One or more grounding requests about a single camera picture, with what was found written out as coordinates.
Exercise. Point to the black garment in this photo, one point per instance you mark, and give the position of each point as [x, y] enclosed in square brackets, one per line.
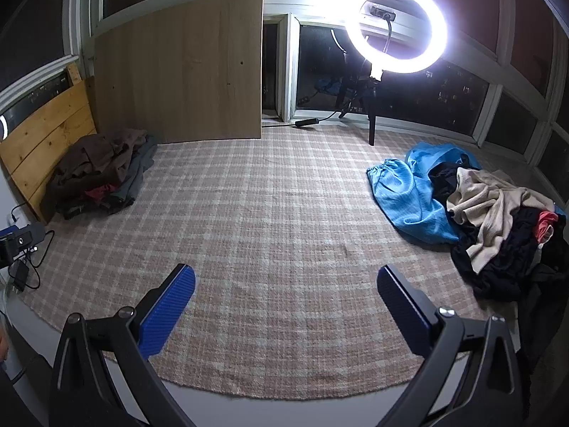
[511, 262]

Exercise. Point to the coral garment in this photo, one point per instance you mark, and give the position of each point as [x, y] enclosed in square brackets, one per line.
[546, 227]

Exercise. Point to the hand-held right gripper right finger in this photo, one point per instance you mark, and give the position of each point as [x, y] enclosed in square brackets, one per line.
[402, 307]

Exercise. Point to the blue garment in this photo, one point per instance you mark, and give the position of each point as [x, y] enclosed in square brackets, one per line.
[400, 195]

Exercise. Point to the pine plank panel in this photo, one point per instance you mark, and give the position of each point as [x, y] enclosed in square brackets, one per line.
[44, 142]

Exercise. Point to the dark cloth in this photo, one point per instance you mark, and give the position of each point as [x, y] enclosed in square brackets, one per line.
[544, 311]

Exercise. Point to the cream knit sweater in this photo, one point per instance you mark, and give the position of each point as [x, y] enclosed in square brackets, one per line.
[489, 204]

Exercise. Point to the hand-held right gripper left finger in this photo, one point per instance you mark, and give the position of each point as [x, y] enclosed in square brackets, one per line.
[166, 307]

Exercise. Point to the red garment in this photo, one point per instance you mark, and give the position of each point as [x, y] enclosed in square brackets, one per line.
[100, 193]

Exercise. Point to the black charger plug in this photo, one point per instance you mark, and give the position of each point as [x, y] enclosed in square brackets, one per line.
[18, 275]

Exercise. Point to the plaid woven rug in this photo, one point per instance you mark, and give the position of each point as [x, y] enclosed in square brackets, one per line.
[275, 213]

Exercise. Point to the black power adapter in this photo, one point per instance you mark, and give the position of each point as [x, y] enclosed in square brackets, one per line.
[306, 122]

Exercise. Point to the light wood board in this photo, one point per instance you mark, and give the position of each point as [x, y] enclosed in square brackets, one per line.
[178, 71]

